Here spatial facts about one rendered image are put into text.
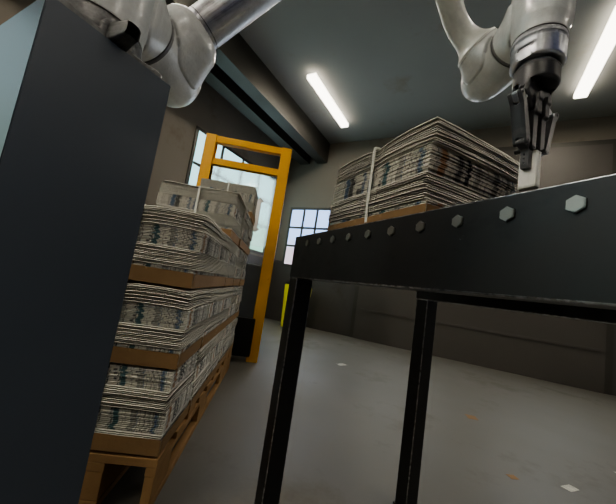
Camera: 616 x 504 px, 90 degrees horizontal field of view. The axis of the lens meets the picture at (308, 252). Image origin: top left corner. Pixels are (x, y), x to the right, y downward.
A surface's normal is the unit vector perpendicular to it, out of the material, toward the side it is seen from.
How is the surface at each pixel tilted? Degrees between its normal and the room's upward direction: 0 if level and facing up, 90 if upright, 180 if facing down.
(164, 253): 90
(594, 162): 90
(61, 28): 90
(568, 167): 90
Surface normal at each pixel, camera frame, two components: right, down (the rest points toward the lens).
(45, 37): 0.88, 0.07
